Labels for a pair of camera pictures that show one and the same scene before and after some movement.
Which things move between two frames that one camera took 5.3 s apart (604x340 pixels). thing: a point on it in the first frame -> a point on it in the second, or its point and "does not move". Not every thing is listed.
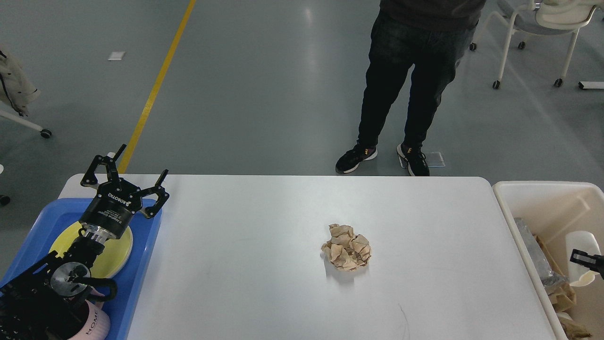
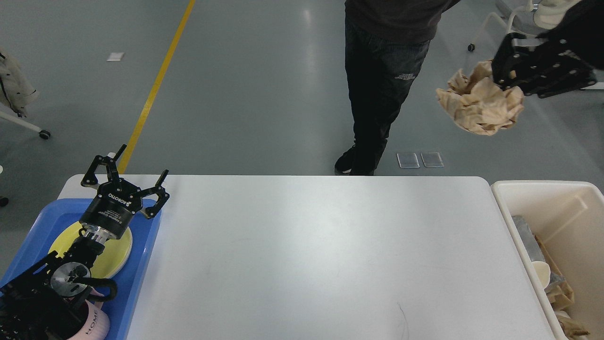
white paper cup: x=585 y=241 -> x=542 y=270
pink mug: x=98 y=326 does not move
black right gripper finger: x=594 y=262 -> x=543 y=69
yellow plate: x=110 y=258 does not move
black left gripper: x=110 y=212 does not move
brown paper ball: x=346 y=250 -> x=478 y=103
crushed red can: x=572 y=330 does not move
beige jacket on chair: x=15 y=88 does not move
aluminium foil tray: x=549 y=276 does not move
